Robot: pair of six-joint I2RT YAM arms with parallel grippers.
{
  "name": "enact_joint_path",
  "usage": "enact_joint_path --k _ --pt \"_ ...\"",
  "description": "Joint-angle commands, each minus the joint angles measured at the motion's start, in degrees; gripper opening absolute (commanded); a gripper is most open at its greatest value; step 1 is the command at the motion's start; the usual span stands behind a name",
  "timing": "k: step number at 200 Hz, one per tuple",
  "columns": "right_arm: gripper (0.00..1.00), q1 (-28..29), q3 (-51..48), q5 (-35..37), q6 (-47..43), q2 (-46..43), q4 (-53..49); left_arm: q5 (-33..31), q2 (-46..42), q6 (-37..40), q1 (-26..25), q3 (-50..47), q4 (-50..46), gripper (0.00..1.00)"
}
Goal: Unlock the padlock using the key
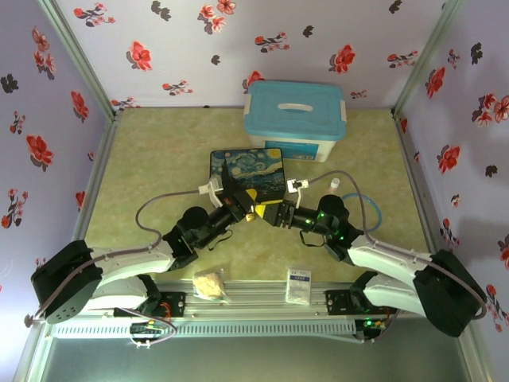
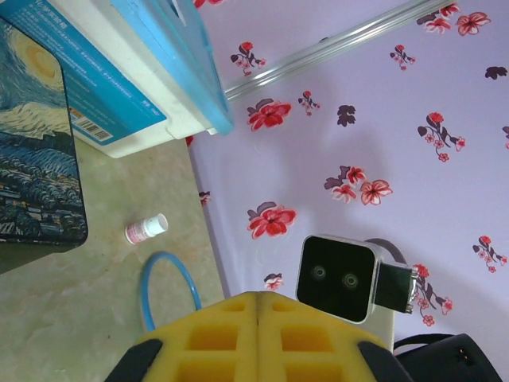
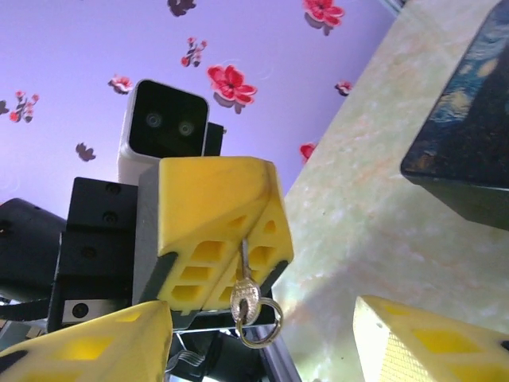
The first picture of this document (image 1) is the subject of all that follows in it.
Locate starry night tin box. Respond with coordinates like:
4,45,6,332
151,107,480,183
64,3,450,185
209,146,288,202

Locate clear bag beige contents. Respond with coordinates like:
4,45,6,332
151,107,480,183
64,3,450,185
192,270,231,304

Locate small clear packet white label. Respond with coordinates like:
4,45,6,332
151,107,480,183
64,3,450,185
285,267,313,307

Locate white storage box blue lid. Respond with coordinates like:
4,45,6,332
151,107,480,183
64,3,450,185
243,80,348,164

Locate blue tube ring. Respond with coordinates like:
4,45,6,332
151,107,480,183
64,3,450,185
340,191,385,236

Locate aluminium mounting rail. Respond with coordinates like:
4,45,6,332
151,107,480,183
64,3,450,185
157,279,361,320

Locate white slotted cable duct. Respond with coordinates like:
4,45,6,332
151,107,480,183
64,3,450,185
51,319,358,340

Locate aluminium frame post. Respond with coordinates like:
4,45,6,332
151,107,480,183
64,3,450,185
38,0,120,120
391,0,464,119

